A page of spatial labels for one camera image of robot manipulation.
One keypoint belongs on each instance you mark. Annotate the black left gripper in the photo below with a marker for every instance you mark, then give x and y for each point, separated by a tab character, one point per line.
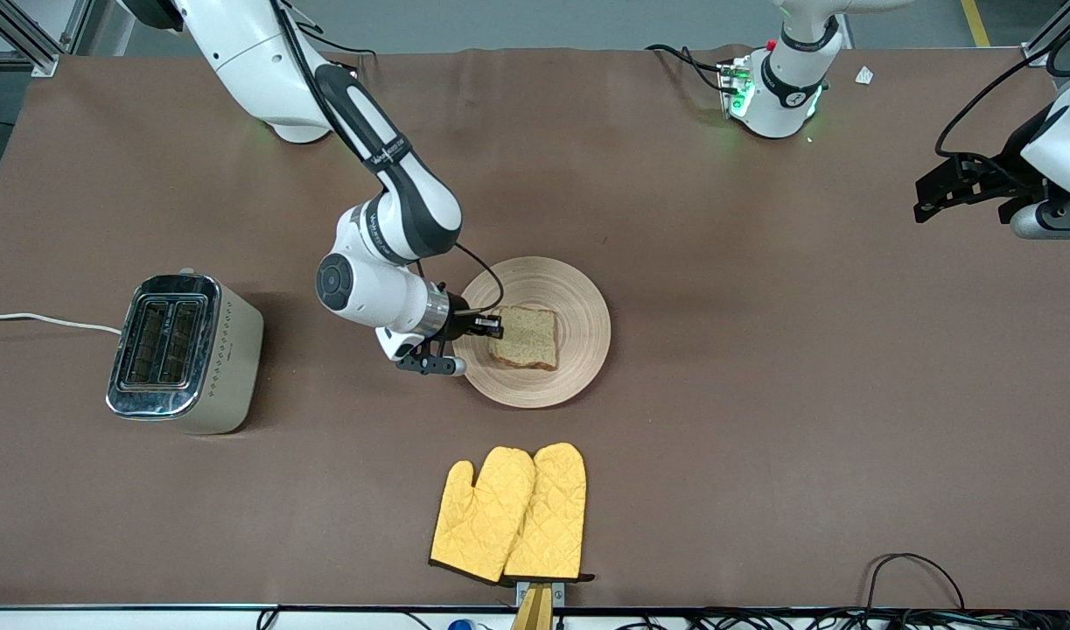
1007	166

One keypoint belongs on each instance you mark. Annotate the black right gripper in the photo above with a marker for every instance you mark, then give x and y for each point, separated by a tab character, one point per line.
458	320

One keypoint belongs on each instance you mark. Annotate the brown toast slice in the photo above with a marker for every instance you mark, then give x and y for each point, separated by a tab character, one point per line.
526	337

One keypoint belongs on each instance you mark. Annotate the round wooden plate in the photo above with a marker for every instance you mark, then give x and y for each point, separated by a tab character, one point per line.
578	297

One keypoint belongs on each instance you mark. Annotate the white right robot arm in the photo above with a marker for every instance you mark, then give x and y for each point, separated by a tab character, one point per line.
377	289

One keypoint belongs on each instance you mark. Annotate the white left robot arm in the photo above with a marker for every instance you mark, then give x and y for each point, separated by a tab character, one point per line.
775	109

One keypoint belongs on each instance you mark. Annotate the small white paper scrap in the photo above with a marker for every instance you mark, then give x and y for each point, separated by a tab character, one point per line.
864	75

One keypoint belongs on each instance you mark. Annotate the yellow quilted oven mitt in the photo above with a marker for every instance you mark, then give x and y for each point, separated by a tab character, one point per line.
478	525
552	516

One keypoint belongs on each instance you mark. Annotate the brown table cover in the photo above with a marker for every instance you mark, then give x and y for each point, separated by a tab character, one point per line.
762	394

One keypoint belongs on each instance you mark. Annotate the beige chrome toaster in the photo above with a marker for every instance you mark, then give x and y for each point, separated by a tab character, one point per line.
228	367

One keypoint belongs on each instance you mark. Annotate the aluminium frame profile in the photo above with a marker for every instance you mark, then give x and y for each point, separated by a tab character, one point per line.
1046	35
36	48

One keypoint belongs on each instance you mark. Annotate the small metal bracket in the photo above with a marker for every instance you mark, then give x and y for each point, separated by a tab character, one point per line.
558	593

